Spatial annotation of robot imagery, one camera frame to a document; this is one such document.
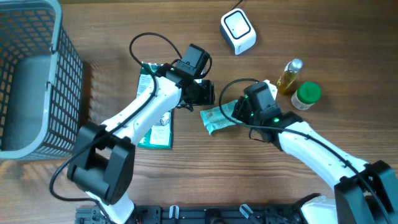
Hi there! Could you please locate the clear Vim dish soap bottle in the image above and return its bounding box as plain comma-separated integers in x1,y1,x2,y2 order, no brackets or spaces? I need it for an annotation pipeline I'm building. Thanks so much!
277,58,303,94

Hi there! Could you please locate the teal toothbrush package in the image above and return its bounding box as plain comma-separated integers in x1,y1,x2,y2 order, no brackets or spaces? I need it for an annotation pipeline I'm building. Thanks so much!
200,100,239,135

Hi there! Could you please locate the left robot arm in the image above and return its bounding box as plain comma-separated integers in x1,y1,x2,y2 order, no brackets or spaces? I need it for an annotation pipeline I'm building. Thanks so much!
67,44,215,223

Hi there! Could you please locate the white barcode scanner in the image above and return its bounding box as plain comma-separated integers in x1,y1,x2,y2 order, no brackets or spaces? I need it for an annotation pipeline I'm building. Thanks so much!
220,8,257,55

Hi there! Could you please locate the green lid white jar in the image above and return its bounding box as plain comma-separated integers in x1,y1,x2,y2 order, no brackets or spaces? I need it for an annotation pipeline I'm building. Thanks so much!
291,82,322,110

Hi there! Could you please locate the grey plastic shopping basket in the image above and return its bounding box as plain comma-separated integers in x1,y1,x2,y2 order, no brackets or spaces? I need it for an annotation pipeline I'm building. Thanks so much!
1,1,84,160

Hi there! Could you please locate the black mounting rail base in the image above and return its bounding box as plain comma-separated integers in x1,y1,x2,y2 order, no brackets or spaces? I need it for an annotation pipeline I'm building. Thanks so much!
75,203,312,224

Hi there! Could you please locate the green white sponge package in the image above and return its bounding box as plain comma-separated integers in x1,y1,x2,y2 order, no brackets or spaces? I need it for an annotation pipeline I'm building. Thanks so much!
136,67,173,149

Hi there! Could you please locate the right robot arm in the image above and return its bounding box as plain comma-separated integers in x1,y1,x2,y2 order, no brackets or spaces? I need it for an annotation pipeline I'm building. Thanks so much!
232,80,397,223

